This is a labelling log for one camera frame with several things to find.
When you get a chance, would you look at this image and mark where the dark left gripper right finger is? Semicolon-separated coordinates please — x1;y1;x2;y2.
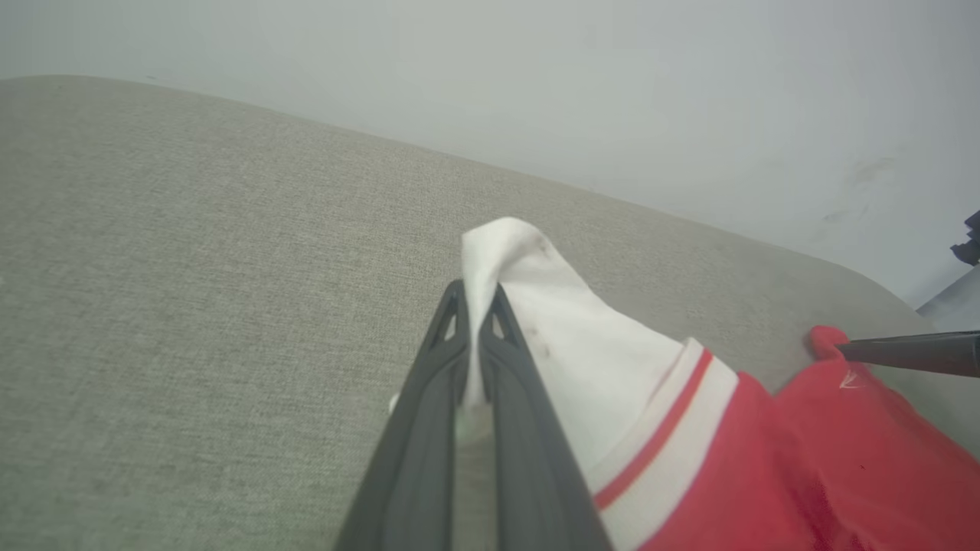
479;283;613;551

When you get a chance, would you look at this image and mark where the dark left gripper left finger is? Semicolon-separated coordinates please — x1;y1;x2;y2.
333;279;469;551

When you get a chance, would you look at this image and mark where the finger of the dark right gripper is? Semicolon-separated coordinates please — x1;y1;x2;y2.
835;331;980;378

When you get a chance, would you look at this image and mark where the red and white garment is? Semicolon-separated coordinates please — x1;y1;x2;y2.
389;217;980;551

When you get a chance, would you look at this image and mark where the small black background object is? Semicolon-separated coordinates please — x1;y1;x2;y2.
951;210;980;266

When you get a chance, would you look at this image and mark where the grey fabric sofa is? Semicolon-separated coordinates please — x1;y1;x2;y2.
0;74;980;551

